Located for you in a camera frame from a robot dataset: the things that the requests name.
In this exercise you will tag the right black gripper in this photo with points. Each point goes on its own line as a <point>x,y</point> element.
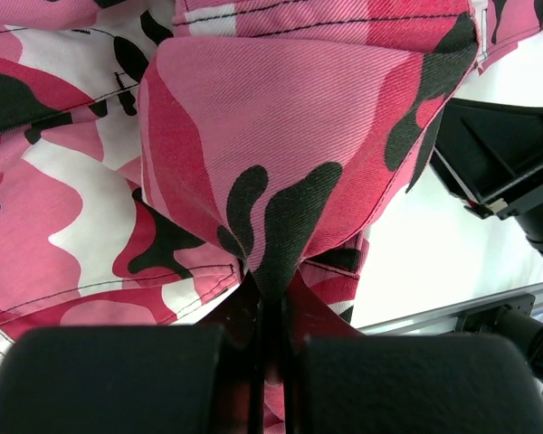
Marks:
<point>490,156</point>

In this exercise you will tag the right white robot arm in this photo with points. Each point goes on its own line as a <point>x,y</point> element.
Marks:
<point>513,319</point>

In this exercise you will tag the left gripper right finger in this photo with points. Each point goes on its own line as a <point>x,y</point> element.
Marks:
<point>479,380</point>

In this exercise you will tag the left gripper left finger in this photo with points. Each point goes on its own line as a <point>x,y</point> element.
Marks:
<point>202,378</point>

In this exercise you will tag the pink camouflage trousers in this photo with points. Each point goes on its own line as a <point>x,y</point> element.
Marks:
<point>153,154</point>

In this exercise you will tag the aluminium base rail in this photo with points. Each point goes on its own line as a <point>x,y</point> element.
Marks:
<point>444,320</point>

